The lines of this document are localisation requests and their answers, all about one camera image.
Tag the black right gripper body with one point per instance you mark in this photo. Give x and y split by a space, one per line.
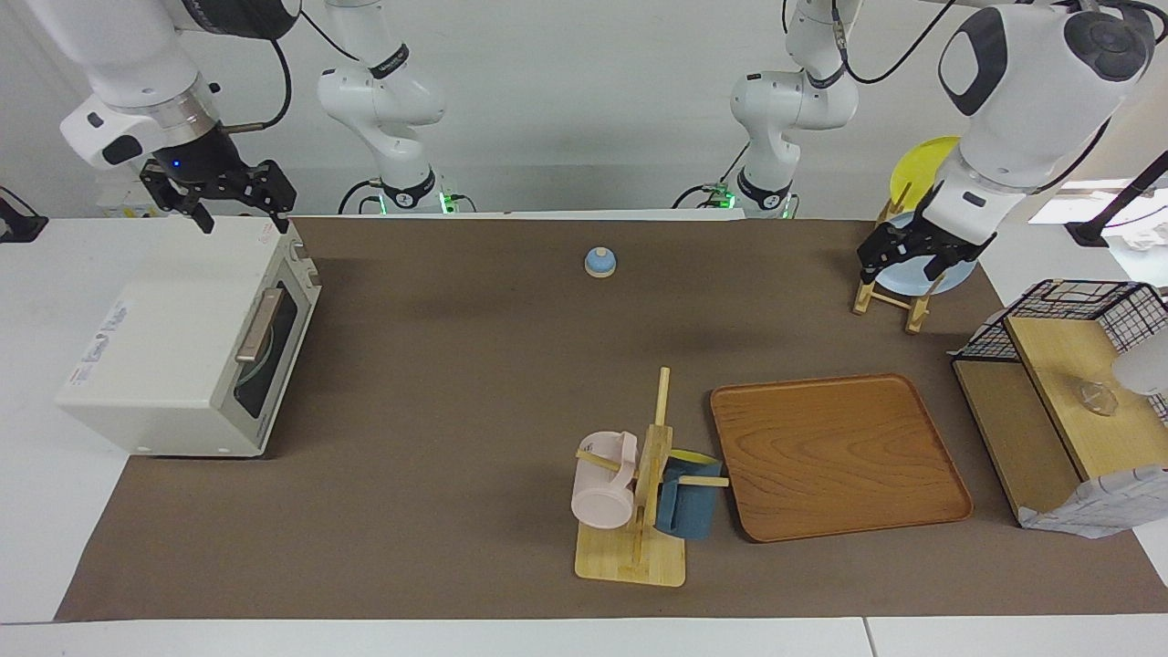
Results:
196 151

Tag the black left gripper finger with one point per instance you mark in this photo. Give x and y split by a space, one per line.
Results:
944 263
874 254

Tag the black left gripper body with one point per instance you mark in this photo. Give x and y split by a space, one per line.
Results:
940 233

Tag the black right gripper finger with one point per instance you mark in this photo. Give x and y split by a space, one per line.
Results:
274 187
178 187

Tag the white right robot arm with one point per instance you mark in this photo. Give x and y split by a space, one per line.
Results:
128 55

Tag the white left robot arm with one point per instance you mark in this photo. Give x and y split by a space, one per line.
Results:
1031 82

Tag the silver oven knob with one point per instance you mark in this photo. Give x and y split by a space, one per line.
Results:
294 246
309 267

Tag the white toaster oven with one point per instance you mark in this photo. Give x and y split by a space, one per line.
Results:
155 347

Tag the light blue plate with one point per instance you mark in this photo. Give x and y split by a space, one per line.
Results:
908 279

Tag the wooden plate rack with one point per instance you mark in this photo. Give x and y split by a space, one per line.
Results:
915 315

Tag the yellow plate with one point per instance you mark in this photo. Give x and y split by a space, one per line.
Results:
917 169

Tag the black stand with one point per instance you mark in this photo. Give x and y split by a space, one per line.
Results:
1090 233

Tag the black clamp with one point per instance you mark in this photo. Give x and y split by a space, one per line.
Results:
18 224

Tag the wooden two-level shelf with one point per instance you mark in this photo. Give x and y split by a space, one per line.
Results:
1068 383

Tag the white crumpled cloth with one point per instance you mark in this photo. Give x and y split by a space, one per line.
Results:
1136 239

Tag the clear glass cup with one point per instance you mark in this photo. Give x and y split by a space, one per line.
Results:
1095 399

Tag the brown wooden tray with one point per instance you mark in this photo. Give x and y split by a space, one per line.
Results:
830 456

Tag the white round object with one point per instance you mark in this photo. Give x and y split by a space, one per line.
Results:
1145 374

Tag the brown paper table mat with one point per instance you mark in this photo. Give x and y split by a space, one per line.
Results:
456 365

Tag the small blue bell wooden base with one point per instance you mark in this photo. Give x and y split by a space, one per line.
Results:
599 263

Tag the blue mug yellow inside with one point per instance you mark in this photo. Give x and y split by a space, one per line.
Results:
689 511

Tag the pink mug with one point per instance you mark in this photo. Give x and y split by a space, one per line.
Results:
602 497

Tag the wooden mug tree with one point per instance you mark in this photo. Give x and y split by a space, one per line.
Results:
630 558

